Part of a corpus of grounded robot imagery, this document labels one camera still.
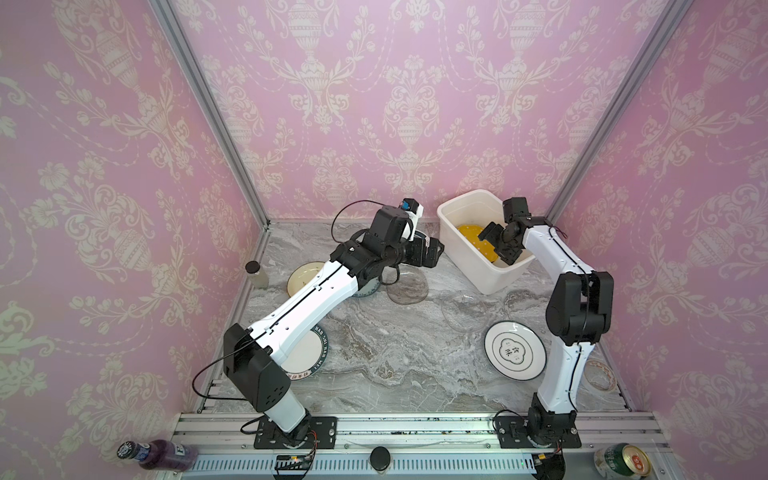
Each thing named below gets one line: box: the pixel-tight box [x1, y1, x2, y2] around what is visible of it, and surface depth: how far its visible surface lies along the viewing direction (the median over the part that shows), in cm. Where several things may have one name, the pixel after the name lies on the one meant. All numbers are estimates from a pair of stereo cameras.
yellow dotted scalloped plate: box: [458, 225, 498, 263], surface depth 93 cm
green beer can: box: [594, 443, 652, 480], surface depth 64 cm
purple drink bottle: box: [117, 439, 199, 472], surface depth 61 cm
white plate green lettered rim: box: [280, 324, 329, 381], surface depth 87 cm
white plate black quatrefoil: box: [484, 320, 547, 381], surface depth 89 cm
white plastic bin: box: [437, 189, 536, 295], surface depth 104 cm
